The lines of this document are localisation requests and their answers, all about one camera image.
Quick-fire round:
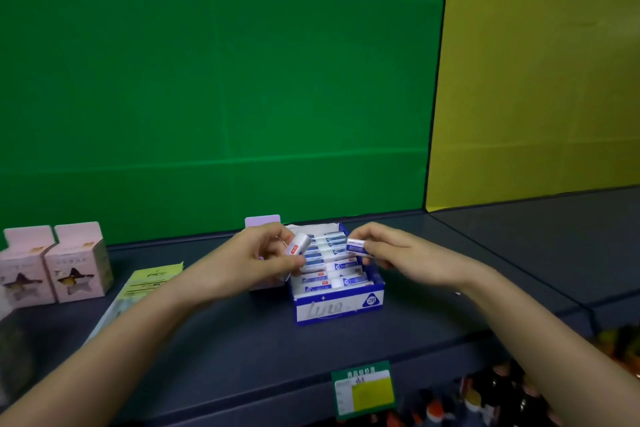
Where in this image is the group of dark bottles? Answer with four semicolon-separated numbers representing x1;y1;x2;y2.
387;324;640;427

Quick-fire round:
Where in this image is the blue cardboard display box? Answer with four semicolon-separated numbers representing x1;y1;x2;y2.
289;223;386;326

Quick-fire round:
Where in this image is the person's right forearm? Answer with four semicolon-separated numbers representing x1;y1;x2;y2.
457;262;640;427

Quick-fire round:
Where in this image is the pink box with star window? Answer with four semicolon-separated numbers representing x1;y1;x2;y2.
0;225;57;311
44;222;115;304

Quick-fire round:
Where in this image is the dark grey shelf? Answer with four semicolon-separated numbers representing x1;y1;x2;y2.
0;185;640;427

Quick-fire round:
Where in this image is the person's left hand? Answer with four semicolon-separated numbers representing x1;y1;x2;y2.
197;222;307;298

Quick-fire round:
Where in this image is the plain pink box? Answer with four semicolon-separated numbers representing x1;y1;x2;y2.
244;215;282;292

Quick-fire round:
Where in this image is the white eraser with blue sleeve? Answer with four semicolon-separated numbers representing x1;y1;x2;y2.
345;238;374;259

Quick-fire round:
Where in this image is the person's right hand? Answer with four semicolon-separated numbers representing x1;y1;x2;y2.
349;222;482;289

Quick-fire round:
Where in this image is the person's left forearm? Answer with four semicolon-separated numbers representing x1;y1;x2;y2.
0;269;221;427

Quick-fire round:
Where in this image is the row of boxed erasers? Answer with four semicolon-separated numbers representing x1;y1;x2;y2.
291;231;375;292

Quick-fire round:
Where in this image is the white eraser with red mark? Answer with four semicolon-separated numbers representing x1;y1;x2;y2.
283;234;312;283

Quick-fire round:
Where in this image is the green and yellow price tag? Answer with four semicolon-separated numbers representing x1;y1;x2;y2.
330;361;397;421

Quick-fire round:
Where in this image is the yellow-green flat packet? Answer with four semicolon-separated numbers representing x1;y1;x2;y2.
84;262;185;344

